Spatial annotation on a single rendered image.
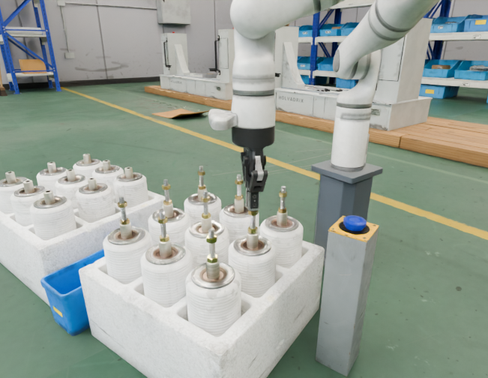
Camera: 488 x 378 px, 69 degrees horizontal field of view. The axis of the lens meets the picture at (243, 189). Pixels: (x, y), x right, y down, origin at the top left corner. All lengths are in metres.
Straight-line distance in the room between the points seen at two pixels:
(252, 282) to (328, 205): 0.43
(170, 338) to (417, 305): 0.65
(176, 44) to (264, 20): 4.72
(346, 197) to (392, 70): 1.79
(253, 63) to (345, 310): 0.47
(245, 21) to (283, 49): 2.96
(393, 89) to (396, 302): 1.89
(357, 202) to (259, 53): 0.57
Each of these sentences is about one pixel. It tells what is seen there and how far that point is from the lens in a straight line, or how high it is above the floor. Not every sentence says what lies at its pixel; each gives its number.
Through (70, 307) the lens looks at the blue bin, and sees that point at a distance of 0.91.
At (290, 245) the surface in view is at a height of 0.22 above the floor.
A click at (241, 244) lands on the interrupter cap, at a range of 0.71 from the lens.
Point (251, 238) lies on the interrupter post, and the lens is 0.69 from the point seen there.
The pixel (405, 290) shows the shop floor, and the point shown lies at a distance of 1.10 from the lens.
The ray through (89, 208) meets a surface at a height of 0.21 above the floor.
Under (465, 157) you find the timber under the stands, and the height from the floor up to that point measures 0.03.
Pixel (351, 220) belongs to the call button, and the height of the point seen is 0.33.
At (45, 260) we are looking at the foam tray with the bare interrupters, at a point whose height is 0.14.
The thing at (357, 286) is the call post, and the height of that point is 0.22.
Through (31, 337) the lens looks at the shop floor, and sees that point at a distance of 1.00.
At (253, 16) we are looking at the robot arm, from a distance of 0.55.
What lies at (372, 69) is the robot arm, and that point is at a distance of 0.98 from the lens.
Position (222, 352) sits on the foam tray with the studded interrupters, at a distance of 0.60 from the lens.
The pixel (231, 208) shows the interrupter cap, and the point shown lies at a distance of 0.86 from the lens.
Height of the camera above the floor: 0.62
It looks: 22 degrees down
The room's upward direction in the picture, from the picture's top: straight up
